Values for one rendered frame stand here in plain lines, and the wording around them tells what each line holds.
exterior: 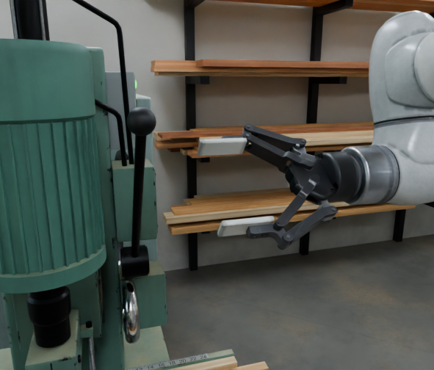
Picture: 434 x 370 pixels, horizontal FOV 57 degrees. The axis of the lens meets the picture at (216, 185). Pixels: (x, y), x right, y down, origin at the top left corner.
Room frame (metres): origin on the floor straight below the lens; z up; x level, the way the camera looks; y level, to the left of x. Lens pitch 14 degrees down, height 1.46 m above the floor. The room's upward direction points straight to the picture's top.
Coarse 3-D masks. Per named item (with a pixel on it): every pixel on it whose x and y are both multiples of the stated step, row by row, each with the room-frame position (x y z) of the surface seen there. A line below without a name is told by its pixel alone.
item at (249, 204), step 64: (192, 0) 2.70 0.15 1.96; (256, 0) 2.91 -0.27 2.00; (320, 0) 2.91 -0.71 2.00; (384, 0) 2.91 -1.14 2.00; (192, 64) 2.59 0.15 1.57; (256, 64) 2.53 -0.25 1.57; (320, 64) 2.67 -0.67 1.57; (192, 128) 2.90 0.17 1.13; (320, 128) 2.79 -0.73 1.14; (192, 192) 2.90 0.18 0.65; (256, 192) 2.95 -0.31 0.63; (192, 256) 2.90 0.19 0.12
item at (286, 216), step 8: (312, 176) 0.54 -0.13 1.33; (312, 184) 0.53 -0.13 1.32; (304, 192) 0.52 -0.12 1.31; (296, 200) 0.51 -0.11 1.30; (304, 200) 0.52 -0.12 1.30; (288, 208) 0.50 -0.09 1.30; (296, 208) 0.50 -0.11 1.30; (280, 216) 0.49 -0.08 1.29; (288, 216) 0.49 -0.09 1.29; (280, 224) 0.47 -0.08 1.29
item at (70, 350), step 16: (80, 320) 0.62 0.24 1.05; (32, 336) 0.55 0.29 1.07; (80, 336) 0.59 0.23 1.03; (32, 352) 0.51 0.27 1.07; (48, 352) 0.51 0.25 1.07; (64, 352) 0.51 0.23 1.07; (80, 352) 0.57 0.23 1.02; (32, 368) 0.48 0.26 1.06; (48, 368) 0.49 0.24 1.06; (64, 368) 0.49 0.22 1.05; (80, 368) 0.54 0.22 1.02
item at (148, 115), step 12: (144, 108) 0.47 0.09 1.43; (132, 120) 0.46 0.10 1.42; (144, 120) 0.46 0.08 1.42; (132, 132) 0.47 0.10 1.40; (144, 132) 0.47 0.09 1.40; (144, 144) 0.50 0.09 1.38; (144, 156) 0.51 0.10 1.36; (144, 168) 0.53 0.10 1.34; (132, 228) 0.63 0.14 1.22; (132, 240) 0.65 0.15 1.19; (120, 252) 0.71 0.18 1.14; (132, 252) 0.68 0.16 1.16; (144, 252) 0.70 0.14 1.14; (132, 264) 0.68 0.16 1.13; (144, 264) 0.69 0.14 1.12; (132, 276) 0.69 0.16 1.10
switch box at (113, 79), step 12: (108, 72) 0.83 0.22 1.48; (132, 72) 0.84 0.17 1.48; (108, 84) 0.83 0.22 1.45; (120, 84) 0.84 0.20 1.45; (132, 84) 0.84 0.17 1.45; (108, 96) 0.83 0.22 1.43; (120, 96) 0.84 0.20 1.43; (132, 96) 0.84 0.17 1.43; (120, 108) 0.83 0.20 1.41; (132, 108) 0.84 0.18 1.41; (132, 144) 0.84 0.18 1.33
